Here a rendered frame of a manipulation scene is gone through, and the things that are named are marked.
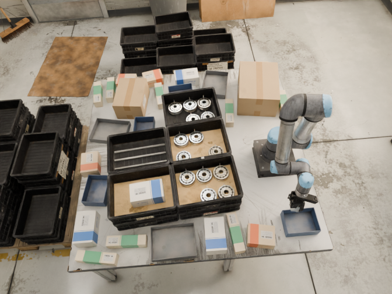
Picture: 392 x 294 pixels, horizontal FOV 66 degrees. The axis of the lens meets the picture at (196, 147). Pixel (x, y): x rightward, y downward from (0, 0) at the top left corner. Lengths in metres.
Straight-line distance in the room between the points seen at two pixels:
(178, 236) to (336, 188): 1.67
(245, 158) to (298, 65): 2.05
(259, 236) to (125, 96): 1.41
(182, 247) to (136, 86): 1.28
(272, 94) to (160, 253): 1.35
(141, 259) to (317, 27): 3.74
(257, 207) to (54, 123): 2.03
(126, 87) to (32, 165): 1.00
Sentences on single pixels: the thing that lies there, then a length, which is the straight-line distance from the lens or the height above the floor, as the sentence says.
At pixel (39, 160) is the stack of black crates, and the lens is 2.79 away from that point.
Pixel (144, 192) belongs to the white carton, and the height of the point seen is 0.92.
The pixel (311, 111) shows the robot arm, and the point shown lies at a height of 1.41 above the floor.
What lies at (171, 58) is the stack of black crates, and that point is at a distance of 3.40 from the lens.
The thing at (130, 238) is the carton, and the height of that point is 0.76.
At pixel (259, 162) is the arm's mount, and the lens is 2.07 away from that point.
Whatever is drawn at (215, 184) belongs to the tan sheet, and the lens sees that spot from 1.93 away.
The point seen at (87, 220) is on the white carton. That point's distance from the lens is 2.02.
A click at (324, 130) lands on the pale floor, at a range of 3.39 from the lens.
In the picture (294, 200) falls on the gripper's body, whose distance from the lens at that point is 1.87.
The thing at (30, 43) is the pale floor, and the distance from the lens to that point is 4.88.
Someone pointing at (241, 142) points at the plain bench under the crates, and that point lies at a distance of 2.26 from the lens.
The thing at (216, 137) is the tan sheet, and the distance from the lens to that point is 2.11.
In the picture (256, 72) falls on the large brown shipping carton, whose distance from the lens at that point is 2.46.
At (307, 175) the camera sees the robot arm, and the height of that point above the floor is 1.10.
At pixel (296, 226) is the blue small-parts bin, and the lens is 2.03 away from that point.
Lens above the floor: 2.57
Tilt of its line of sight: 57 degrees down
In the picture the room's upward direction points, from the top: 4 degrees counter-clockwise
